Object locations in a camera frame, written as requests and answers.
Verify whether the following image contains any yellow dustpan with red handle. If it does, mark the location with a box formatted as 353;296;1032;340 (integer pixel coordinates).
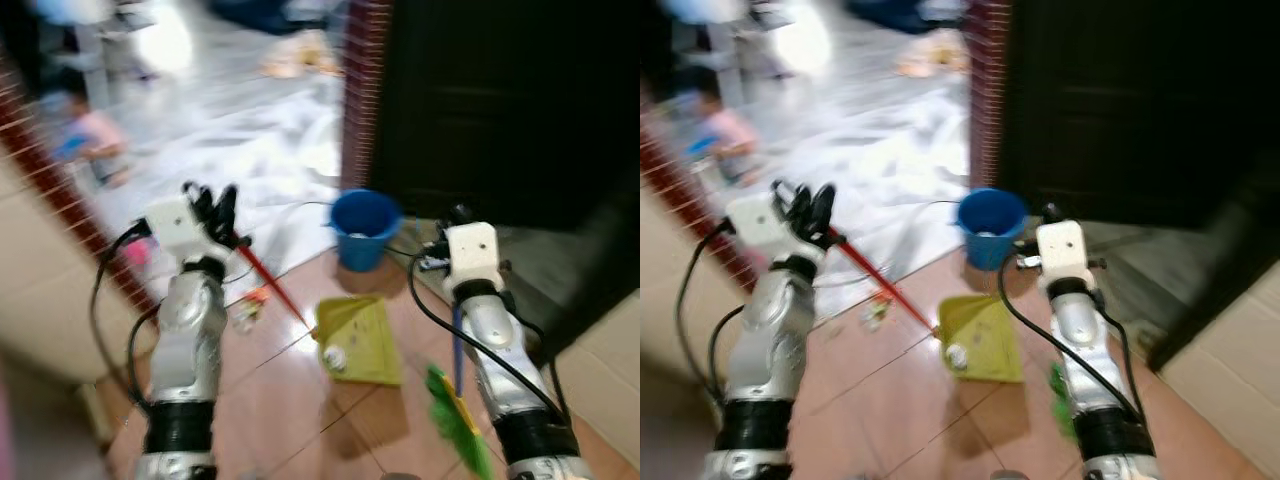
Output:
828;238;1027;384
235;240;407;388

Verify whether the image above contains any green broom with blue handle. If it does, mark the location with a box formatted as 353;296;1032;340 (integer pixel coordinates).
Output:
1046;360;1081;444
424;304;497;480

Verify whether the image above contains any blue plastic bucket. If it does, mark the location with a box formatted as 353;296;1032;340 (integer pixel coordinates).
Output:
329;189;404;274
956;187;1030;272

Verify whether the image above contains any crumpled litter wrapper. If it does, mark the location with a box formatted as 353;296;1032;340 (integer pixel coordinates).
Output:
862;293;899;333
232;288;273;335

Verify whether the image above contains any child in pink shirt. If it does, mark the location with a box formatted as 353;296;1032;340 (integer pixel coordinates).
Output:
678;82;763;187
38;88;133;189

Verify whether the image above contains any dark wooden door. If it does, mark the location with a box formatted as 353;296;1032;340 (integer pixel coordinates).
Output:
368;0;641;363
998;0;1280;373

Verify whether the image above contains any grey shelf stand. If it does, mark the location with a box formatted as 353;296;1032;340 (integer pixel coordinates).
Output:
66;0;167;85
672;0;801;83

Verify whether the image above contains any orange pile of items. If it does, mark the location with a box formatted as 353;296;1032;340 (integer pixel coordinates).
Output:
260;28;343;81
893;28;969;81

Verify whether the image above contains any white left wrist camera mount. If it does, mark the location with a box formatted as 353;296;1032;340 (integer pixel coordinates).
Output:
726;192;803;265
144;195;213;264

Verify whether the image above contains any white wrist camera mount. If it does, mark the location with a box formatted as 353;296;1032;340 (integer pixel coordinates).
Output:
442;221;502;293
144;195;213;264
1034;219;1093;288
726;192;803;265

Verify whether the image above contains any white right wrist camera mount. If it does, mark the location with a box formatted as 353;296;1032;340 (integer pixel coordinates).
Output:
442;221;502;293
1034;219;1093;288

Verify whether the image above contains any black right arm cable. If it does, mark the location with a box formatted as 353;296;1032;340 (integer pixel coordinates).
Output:
996;245;1149;421
406;245;573;425

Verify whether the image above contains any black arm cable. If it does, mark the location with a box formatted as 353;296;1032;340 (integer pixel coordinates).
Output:
996;245;1149;421
406;245;573;425
674;220;747;405
89;222;161;411

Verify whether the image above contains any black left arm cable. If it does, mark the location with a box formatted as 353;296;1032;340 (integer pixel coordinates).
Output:
89;222;161;411
674;220;747;405

